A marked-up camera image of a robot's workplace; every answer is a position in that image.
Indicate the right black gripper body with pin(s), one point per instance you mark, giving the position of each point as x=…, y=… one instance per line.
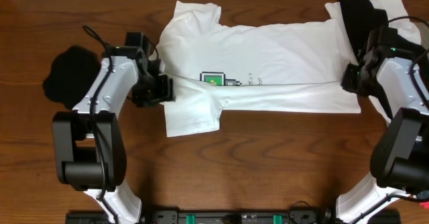
x=356, y=80

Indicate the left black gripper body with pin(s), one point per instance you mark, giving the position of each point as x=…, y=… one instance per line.
x=152, y=90

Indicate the white robot print t-shirt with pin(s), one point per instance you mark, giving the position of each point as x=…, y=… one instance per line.
x=295, y=67

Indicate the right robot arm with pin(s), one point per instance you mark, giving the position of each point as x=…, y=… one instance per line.
x=399, y=162

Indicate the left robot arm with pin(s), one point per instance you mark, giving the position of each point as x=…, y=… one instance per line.
x=89, y=150

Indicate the black t-shirt in pile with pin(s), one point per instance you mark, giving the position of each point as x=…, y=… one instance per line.
x=365, y=23

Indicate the folded black garment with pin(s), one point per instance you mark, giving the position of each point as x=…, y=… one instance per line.
x=72, y=74

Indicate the white t-shirt in pile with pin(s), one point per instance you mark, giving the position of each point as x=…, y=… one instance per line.
x=394, y=9

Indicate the red object at edge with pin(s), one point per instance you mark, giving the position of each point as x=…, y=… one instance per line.
x=425, y=205

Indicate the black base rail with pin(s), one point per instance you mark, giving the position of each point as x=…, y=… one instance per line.
x=305, y=215

